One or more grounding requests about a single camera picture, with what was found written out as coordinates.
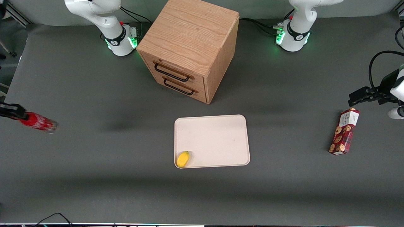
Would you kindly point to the wooden drawer cabinet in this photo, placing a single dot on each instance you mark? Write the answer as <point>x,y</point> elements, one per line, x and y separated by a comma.
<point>189,37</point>

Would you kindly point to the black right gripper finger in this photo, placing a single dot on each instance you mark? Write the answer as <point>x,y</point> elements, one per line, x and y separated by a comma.
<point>14,116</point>
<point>14,108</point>

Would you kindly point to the red cookie box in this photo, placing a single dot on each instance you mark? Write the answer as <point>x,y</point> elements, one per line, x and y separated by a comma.
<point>344,132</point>

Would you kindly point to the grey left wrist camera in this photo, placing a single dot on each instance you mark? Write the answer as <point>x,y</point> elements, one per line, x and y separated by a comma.
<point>396,113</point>

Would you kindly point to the aluminium frame rail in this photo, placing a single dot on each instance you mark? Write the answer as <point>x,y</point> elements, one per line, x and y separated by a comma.
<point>19,15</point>

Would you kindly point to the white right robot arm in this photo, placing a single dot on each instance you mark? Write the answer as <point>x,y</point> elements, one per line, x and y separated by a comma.
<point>117,37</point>

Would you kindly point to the beige plastic tray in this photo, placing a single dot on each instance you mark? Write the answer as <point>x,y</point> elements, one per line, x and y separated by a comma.
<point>214,138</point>

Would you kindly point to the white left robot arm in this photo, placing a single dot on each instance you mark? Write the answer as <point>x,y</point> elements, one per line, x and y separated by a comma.
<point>295,37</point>

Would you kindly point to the red coke bottle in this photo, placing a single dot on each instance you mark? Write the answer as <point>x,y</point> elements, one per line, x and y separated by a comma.
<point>41,123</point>

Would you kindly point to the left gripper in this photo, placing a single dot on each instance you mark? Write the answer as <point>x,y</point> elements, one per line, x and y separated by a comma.
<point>383,89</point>

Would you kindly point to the yellow lemon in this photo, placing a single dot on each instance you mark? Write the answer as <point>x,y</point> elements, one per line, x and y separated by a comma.
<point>182,159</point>

